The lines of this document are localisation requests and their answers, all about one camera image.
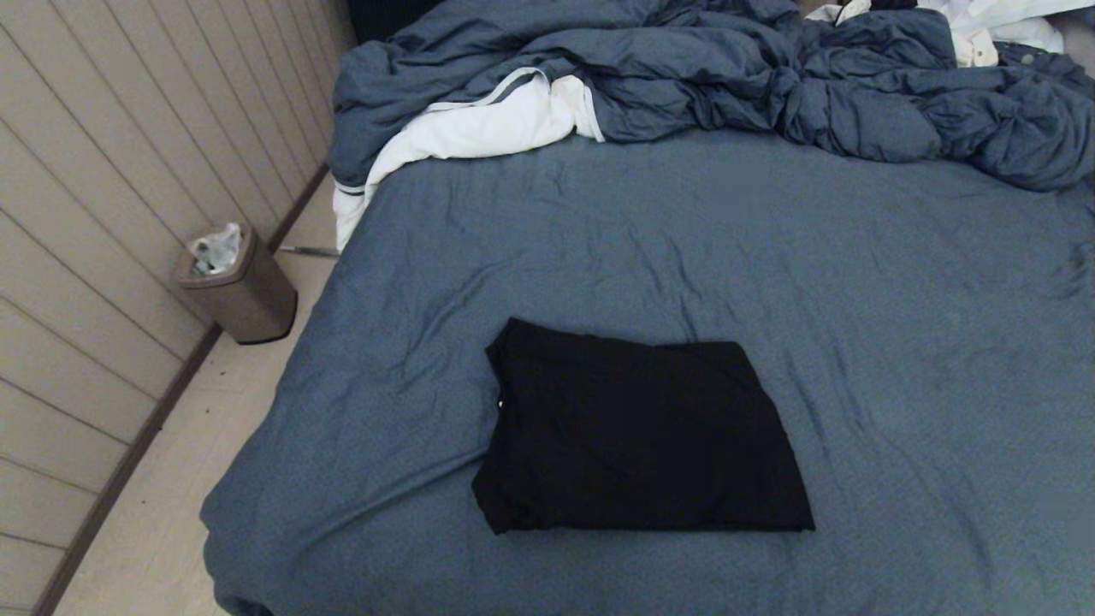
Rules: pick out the white blanket grey stripe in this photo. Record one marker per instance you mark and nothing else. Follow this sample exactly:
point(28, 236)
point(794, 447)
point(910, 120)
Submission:
point(479, 128)

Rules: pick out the clear plastic bin liner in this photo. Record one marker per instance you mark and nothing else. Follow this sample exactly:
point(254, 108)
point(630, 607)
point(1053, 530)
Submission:
point(214, 250)

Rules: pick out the blue bed sheet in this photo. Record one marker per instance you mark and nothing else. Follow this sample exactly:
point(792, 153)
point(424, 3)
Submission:
point(898, 342)

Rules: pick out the brown trash bin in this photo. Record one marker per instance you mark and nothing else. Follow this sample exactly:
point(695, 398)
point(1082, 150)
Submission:
point(252, 299)

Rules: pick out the crumpled blue duvet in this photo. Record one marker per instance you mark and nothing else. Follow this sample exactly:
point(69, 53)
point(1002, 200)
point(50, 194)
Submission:
point(684, 68)

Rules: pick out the black headboard panel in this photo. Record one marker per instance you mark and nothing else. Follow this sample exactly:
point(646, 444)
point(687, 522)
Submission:
point(376, 17)

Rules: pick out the black moon print T-shirt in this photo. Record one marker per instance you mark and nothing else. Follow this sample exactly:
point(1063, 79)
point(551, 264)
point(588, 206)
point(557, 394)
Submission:
point(642, 436)

